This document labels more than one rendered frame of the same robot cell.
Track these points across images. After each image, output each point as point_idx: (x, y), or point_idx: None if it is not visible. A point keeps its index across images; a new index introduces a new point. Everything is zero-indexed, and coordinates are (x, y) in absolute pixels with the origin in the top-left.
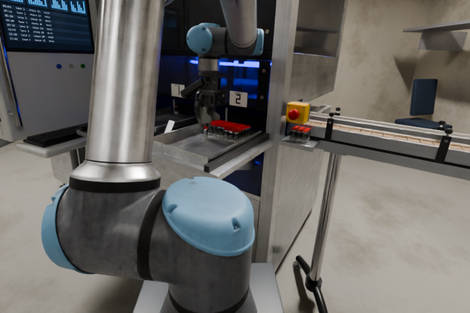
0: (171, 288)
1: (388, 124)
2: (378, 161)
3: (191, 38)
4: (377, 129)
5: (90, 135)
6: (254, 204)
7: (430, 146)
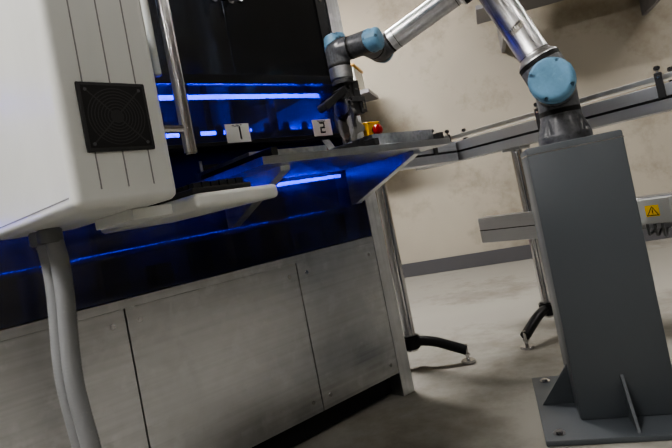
0: (573, 99)
1: None
2: (412, 166)
3: (378, 35)
4: None
5: (539, 35)
6: (370, 249)
7: None
